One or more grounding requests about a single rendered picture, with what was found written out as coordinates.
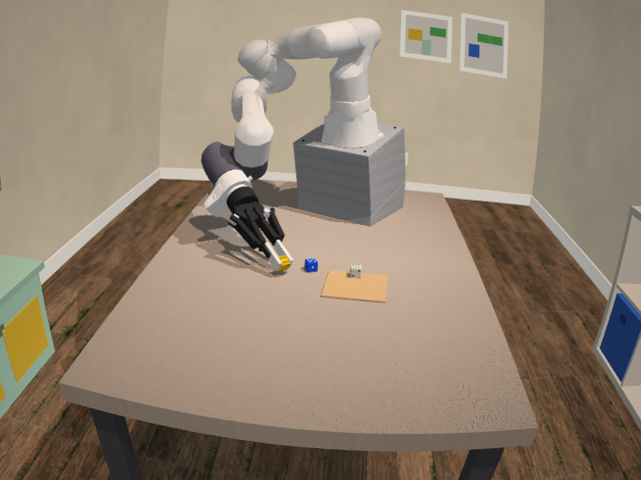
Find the white die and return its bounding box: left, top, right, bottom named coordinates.
left=350, top=264, right=362, bottom=279

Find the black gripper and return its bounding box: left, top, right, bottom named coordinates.
left=227, top=186, right=293, bottom=271

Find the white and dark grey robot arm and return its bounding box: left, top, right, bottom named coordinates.
left=201, top=17, right=384, bottom=218

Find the yellow die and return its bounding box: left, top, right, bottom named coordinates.
left=278, top=256, right=291, bottom=271

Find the blue die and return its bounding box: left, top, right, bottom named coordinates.
left=304, top=259, right=318, bottom=272

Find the light orange mat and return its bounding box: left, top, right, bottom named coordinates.
left=321, top=270, right=388, bottom=303

